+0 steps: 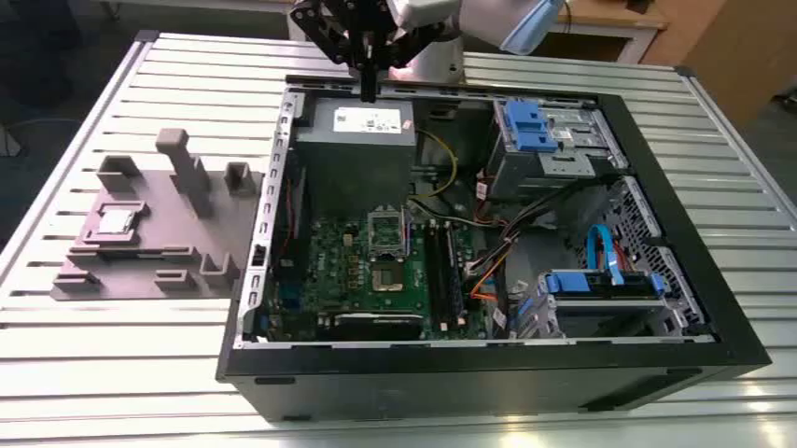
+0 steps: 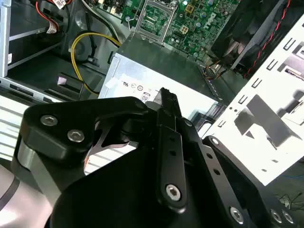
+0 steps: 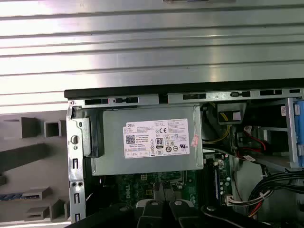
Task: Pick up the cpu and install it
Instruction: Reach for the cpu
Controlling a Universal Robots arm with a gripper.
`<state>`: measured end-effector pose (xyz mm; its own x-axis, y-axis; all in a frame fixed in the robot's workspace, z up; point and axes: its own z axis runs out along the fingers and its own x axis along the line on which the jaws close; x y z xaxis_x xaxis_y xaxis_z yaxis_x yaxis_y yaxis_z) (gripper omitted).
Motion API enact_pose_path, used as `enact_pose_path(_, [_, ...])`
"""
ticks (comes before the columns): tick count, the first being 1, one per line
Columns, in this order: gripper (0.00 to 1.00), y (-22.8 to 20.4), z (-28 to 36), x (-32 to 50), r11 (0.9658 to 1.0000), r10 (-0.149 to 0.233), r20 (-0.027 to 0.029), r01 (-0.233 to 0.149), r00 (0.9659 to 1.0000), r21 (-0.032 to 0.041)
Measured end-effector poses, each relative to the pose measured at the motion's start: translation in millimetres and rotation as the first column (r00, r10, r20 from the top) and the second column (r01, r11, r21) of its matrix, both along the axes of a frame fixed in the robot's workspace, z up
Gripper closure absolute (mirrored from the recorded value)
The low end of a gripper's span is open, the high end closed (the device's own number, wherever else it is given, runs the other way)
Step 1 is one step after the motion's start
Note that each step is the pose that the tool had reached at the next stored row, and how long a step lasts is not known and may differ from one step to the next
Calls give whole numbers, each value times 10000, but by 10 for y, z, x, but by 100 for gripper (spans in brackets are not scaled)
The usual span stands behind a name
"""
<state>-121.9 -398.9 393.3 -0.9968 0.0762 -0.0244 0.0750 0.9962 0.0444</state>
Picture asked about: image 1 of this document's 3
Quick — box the blue flat data wire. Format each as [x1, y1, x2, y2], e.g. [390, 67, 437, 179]
[586, 223, 628, 287]

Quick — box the wooden desk white frame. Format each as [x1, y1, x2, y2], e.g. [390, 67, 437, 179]
[548, 0, 673, 66]

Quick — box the black RAM slot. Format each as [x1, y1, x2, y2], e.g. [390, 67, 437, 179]
[441, 221, 466, 329]
[433, 221, 457, 330]
[424, 221, 449, 330]

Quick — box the silver square CPU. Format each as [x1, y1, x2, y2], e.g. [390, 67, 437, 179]
[92, 209, 138, 235]

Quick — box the brown wooden cabinet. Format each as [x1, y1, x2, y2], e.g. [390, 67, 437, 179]
[640, 0, 797, 130]

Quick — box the yellow wire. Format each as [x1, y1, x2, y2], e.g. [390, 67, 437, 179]
[410, 129, 460, 201]

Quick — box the hard disk in blue carrier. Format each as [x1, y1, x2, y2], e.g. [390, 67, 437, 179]
[540, 271, 666, 301]

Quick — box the blue plastic drive carrier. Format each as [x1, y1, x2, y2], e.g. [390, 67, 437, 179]
[506, 100, 561, 154]

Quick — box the black graphics card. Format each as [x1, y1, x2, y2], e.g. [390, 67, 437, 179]
[315, 311, 426, 342]

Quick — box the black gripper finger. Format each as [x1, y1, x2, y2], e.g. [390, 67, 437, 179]
[289, 2, 370, 104]
[367, 25, 441, 104]

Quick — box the metal disk bay cage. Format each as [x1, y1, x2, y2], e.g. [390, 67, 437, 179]
[522, 268, 715, 340]

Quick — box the grey plastic parts rack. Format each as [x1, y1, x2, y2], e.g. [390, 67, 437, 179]
[48, 128, 267, 302]

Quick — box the black open PC case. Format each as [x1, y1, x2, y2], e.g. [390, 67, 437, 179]
[214, 73, 773, 424]

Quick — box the grey power supply unit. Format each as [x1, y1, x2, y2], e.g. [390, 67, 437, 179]
[291, 96, 417, 220]

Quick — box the metal drive cage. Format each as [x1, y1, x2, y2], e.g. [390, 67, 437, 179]
[485, 96, 629, 203]

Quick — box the black cable bundle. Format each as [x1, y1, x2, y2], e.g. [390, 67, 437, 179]
[497, 175, 624, 234]

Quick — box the black and white wire bundle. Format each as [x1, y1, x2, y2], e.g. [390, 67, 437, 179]
[408, 195, 506, 230]

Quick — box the metal socket cover frame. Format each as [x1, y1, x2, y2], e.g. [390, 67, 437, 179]
[366, 204, 412, 259]

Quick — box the CPU socket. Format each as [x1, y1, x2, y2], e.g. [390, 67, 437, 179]
[371, 259, 409, 295]

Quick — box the green motherboard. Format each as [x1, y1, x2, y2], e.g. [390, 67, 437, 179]
[267, 217, 493, 342]

